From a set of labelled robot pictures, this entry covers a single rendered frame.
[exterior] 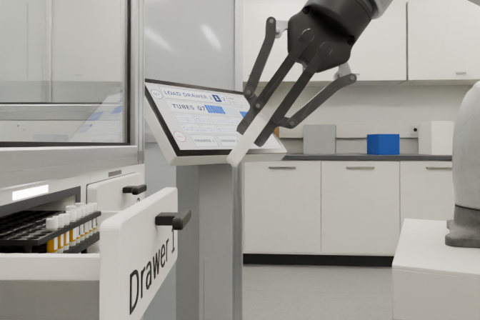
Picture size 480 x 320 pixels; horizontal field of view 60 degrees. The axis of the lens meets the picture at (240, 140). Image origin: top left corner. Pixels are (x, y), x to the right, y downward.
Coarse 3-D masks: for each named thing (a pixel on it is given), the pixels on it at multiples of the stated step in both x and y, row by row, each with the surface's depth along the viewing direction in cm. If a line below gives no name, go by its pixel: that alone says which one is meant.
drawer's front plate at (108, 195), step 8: (120, 176) 83; (128, 176) 84; (136, 176) 90; (96, 184) 68; (104, 184) 70; (112, 184) 74; (120, 184) 79; (128, 184) 84; (136, 184) 90; (88, 192) 67; (96, 192) 67; (104, 192) 70; (112, 192) 74; (120, 192) 79; (88, 200) 67; (96, 200) 67; (104, 200) 70; (112, 200) 74; (120, 200) 79; (128, 200) 84; (136, 200) 90; (104, 208) 70; (112, 208) 74; (120, 208) 79
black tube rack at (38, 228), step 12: (12, 216) 54; (24, 216) 54; (36, 216) 54; (48, 216) 54; (0, 228) 46; (12, 228) 46; (24, 228) 46; (36, 228) 46; (0, 240) 41; (12, 240) 41; (84, 240) 53; (96, 240) 57; (0, 252) 47; (12, 252) 48; (24, 252) 42; (36, 252) 47; (72, 252) 49; (84, 252) 57
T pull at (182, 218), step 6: (186, 210) 51; (156, 216) 48; (162, 216) 48; (168, 216) 48; (174, 216) 48; (180, 216) 47; (186, 216) 49; (156, 222) 48; (162, 222) 48; (168, 222) 48; (174, 222) 46; (180, 222) 46; (186, 222) 49; (174, 228) 46; (180, 228) 46
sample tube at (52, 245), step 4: (48, 220) 45; (52, 220) 45; (56, 220) 46; (48, 224) 45; (52, 224) 45; (56, 224) 46; (48, 228) 45; (52, 228) 45; (56, 228) 46; (52, 240) 45; (56, 240) 46; (48, 244) 45; (52, 244) 45; (56, 244) 46; (48, 248) 45; (52, 248) 45; (56, 248) 46; (48, 252) 45; (52, 252) 45; (56, 252) 46
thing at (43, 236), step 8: (88, 216) 54; (96, 216) 57; (72, 224) 49; (80, 224) 51; (40, 232) 44; (48, 232) 45; (56, 232) 45; (64, 232) 47; (24, 240) 41; (32, 240) 41; (40, 240) 41; (48, 240) 43
